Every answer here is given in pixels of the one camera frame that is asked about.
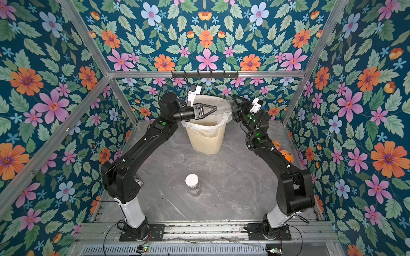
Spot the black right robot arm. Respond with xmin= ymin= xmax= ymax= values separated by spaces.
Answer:
xmin=231 ymin=95 xmax=315 ymax=240

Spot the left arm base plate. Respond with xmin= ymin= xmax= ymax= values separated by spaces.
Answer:
xmin=117 ymin=224 xmax=165 ymax=242

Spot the white plastic bin liner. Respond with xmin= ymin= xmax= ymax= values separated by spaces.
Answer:
xmin=182 ymin=95 xmax=232 ymax=131

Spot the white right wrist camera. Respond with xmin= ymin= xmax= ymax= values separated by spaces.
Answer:
xmin=250 ymin=98 xmax=264 ymax=114

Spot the orange plush toy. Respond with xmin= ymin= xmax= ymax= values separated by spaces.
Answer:
xmin=272 ymin=140 xmax=294 ymax=164

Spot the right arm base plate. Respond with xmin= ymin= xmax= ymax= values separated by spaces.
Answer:
xmin=243 ymin=223 xmax=291 ymax=241

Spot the black wall hook rail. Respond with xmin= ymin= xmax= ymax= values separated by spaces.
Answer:
xmin=171 ymin=71 xmax=239 ymax=79

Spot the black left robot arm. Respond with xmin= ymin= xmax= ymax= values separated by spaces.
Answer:
xmin=102 ymin=92 xmax=217 ymax=241

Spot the jar with white lid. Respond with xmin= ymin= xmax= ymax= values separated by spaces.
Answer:
xmin=185 ymin=173 xmax=201 ymax=196

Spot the cream ribbed trash bin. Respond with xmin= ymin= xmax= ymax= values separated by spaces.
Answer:
xmin=182 ymin=120 xmax=226 ymax=155

